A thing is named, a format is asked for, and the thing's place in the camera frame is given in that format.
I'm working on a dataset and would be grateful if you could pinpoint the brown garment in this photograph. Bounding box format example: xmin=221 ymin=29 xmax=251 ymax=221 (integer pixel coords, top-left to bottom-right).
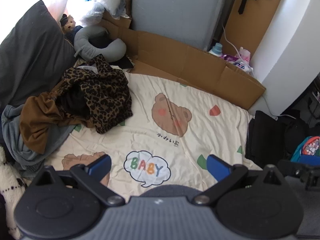
xmin=19 ymin=81 xmax=87 ymax=153

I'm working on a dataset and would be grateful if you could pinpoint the printed cream bed sheet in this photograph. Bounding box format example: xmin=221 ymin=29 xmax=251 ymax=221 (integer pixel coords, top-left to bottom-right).
xmin=44 ymin=71 xmax=263 ymax=193

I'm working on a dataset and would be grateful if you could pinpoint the white fuzzy blanket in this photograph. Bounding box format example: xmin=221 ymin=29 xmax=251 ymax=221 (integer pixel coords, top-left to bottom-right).
xmin=0 ymin=145 xmax=30 ymax=239

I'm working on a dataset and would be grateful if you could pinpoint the dark grey pillow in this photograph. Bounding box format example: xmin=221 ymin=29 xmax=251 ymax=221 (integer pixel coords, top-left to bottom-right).
xmin=0 ymin=0 xmax=77 ymax=110

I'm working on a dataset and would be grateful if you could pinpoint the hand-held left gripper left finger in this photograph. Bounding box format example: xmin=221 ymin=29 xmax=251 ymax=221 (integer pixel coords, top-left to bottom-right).
xmin=31 ymin=154 xmax=125 ymax=207

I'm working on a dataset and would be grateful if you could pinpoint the grey neck pillow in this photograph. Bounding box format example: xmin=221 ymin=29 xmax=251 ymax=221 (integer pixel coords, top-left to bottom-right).
xmin=73 ymin=25 xmax=127 ymax=62

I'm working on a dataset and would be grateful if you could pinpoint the folded black clothes stack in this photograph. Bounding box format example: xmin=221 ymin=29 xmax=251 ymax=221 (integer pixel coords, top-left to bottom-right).
xmin=245 ymin=110 xmax=285 ymax=167

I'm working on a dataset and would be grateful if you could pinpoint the white teal-capped detergent bottle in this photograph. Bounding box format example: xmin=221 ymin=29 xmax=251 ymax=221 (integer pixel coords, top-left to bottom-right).
xmin=208 ymin=42 xmax=223 ymax=58

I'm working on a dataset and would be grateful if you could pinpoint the brown teddy bear toy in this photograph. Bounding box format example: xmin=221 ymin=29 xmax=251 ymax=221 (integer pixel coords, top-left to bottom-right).
xmin=60 ymin=14 xmax=77 ymax=34

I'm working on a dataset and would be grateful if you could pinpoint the black cloth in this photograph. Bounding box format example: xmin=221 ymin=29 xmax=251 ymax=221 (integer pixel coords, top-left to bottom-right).
xmin=89 ymin=31 xmax=135 ymax=69

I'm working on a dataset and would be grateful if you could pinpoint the grey-blue garment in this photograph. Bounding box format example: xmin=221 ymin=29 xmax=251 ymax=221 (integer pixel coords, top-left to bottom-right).
xmin=1 ymin=104 xmax=75 ymax=167

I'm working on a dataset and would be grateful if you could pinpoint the purple white packet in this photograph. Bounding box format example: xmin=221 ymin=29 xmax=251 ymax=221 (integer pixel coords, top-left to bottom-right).
xmin=222 ymin=54 xmax=254 ymax=74

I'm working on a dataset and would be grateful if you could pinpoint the upright cardboard panel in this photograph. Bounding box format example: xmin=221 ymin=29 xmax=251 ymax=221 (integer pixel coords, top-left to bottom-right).
xmin=219 ymin=0 xmax=284 ymax=55

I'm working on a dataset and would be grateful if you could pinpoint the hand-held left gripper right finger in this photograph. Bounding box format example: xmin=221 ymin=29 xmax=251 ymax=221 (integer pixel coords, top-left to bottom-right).
xmin=192 ymin=154 xmax=284 ymax=207

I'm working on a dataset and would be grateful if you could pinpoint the colourful teal bag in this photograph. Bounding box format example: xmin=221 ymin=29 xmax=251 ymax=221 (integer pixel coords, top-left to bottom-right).
xmin=290 ymin=136 xmax=320 ymax=167

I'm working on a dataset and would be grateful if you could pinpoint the clear plastic bag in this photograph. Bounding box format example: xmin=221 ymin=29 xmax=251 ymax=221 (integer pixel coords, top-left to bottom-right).
xmin=76 ymin=1 xmax=106 ymax=27

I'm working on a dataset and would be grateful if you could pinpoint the leopard print skirt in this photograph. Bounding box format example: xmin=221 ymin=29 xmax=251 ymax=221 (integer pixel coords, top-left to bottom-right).
xmin=55 ymin=55 xmax=133 ymax=135

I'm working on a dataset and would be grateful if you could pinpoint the brown cardboard sheet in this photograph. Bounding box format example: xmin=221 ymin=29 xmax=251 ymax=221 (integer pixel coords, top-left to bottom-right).
xmin=102 ymin=10 xmax=267 ymax=110

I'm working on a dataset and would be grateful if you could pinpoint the pink refill packet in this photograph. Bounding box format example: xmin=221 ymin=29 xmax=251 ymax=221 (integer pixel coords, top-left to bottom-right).
xmin=235 ymin=47 xmax=251 ymax=65

